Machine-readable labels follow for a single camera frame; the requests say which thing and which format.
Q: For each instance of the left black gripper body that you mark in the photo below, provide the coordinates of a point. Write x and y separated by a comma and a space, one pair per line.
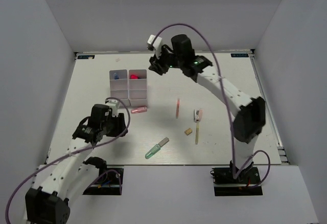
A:
111, 126

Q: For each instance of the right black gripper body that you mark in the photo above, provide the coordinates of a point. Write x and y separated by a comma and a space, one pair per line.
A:
170, 60

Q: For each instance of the pink cap black highlighter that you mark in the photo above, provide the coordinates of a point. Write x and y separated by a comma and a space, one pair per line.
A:
133, 76

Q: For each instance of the pink correction tape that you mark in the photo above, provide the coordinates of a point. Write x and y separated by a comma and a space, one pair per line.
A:
139, 110

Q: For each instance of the green correction tape cap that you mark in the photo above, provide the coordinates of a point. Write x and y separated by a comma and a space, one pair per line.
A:
155, 149

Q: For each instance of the pink white mini stapler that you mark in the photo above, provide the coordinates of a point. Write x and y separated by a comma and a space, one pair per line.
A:
198, 115

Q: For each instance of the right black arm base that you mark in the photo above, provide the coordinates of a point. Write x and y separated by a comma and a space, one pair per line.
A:
225, 185

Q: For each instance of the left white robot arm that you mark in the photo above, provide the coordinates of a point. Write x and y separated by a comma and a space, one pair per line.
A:
51, 201

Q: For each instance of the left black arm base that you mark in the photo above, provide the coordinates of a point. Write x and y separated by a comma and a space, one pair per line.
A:
110, 184

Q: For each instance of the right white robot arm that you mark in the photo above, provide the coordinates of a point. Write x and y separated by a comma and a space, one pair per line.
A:
247, 115

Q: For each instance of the right white compartment organizer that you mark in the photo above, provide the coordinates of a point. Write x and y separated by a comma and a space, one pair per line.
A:
137, 91

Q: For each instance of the white compartment organizer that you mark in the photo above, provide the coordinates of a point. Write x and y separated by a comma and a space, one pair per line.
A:
137, 91
119, 88

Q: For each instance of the left white compartment organizer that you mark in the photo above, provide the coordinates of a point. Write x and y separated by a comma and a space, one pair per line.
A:
119, 88

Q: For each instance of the orange highlighter pen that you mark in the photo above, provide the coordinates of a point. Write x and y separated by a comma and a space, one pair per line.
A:
177, 108

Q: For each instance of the right blue table label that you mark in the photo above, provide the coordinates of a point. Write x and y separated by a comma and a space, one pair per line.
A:
239, 55

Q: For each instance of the blue table label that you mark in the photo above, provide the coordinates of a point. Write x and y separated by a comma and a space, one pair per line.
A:
239, 55
85, 56

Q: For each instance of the small tan eraser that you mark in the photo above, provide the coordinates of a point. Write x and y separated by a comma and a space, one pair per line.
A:
188, 131

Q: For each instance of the left blue table label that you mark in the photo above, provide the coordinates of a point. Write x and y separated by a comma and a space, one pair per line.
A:
85, 56

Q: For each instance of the yellow highlighter pen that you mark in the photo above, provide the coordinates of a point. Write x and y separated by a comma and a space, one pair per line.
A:
197, 133

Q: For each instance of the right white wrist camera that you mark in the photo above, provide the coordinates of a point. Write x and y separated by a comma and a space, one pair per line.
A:
154, 43

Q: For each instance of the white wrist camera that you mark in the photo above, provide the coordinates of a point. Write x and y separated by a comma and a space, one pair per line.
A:
154, 43
114, 105

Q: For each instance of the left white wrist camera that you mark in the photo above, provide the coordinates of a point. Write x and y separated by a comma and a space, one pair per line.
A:
114, 105

